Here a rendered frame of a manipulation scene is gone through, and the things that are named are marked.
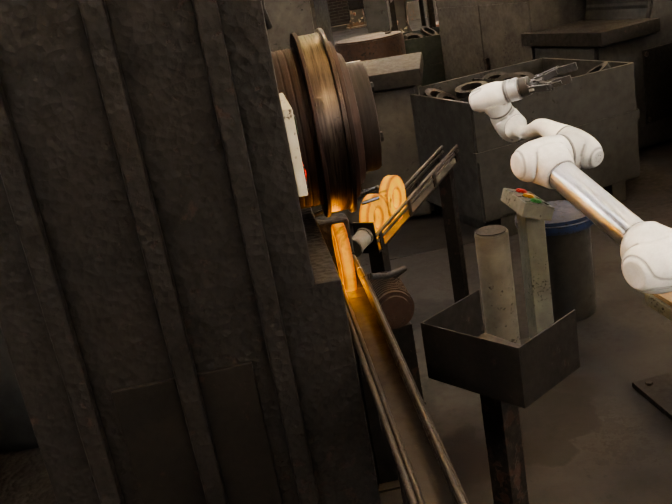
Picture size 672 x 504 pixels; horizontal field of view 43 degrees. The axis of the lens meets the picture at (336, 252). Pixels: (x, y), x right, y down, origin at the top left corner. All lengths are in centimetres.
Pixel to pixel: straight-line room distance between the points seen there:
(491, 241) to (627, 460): 86
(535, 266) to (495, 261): 18
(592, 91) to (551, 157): 183
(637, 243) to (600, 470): 66
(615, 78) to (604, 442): 250
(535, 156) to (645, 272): 61
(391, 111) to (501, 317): 204
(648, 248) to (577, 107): 218
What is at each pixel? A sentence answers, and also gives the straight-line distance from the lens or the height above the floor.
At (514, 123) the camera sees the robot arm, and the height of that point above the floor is 78.
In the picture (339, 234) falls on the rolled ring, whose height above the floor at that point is 83.
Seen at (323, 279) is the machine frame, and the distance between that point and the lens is 179.
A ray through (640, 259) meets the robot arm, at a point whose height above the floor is 57.
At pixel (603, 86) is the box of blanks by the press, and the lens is 473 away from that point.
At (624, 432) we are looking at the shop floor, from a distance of 280.
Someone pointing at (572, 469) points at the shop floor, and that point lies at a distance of 264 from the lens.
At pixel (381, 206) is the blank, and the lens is 274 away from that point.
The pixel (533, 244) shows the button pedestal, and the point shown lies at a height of 44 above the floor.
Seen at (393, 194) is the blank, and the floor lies 73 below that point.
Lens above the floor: 149
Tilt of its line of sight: 19 degrees down
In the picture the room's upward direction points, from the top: 10 degrees counter-clockwise
